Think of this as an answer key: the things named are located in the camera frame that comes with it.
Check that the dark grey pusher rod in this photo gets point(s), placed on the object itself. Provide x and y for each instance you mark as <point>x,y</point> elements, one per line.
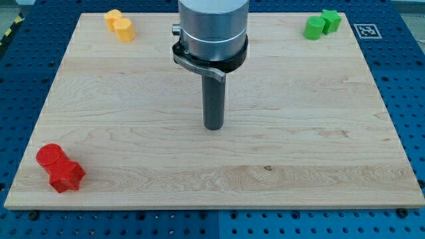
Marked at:
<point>213,103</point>

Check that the black bolt right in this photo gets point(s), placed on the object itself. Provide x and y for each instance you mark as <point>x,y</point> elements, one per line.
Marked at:
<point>402,212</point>

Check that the black bolt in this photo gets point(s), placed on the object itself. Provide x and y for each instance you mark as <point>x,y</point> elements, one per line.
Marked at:
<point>33,215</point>
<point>402,212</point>

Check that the red cylinder block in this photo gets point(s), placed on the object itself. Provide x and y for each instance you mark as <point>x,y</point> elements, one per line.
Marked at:
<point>51,158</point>

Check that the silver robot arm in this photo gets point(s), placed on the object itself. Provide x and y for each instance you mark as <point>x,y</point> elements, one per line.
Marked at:
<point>213,30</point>

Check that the white fiducial marker tag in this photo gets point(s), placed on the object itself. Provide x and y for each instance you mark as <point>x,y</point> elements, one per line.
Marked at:
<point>367,31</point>

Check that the green star block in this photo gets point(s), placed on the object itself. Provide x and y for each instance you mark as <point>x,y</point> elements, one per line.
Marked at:
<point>332,21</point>

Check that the black bolt left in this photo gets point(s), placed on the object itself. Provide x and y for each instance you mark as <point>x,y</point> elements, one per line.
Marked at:
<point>33,215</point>

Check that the green cylinder block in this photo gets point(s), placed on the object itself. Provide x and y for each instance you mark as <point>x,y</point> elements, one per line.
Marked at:
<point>314,27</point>

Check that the yellow block rear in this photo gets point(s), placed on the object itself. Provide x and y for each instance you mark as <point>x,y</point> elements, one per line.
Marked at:
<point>111,17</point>

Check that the wooden board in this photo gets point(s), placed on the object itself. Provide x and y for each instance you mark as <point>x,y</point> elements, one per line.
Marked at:
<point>305,126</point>

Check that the black clamp with lever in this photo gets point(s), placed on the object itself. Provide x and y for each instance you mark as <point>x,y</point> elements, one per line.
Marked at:
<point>212,69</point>

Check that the yellow hexagon block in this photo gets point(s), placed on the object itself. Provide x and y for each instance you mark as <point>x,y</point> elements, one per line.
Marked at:
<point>124,30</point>

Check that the red star block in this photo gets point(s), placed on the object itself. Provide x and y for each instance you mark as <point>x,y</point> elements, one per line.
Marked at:
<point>65,176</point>

